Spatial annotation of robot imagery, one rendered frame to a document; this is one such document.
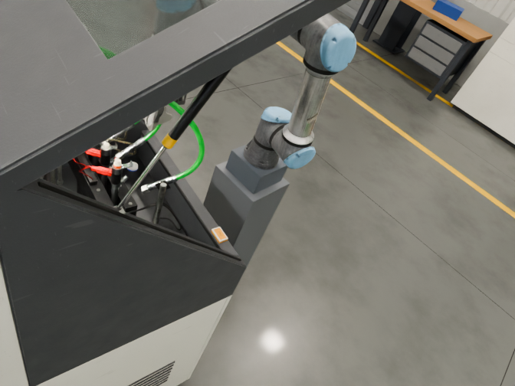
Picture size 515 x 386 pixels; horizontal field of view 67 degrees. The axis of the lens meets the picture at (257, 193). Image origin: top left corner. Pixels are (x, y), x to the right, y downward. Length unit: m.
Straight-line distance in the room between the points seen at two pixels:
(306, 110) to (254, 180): 0.41
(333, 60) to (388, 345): 1.80
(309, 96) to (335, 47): 0.19
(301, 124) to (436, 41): 4.44
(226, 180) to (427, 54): 4.42
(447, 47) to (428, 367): 4.03
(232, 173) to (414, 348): 1.58
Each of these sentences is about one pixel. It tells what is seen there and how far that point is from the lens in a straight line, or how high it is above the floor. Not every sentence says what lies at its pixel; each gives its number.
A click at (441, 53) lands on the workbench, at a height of 0.56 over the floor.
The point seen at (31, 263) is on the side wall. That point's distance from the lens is 0.70.
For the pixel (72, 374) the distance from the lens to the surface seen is 1.18.
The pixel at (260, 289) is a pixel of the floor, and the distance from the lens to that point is 2.32.
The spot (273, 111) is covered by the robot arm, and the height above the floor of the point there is 1.13.
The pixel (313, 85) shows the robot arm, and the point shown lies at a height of 1.35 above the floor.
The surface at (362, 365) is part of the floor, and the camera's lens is 2.38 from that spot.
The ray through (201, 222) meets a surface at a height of 0.95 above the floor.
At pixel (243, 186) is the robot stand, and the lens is 1.61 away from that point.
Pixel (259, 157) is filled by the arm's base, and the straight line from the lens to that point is 1.54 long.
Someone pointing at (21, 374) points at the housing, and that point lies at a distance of 1.05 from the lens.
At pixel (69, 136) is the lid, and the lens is 0.51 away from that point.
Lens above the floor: 1.86
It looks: 41 degrees down
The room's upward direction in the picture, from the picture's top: 24 degrees clockwise
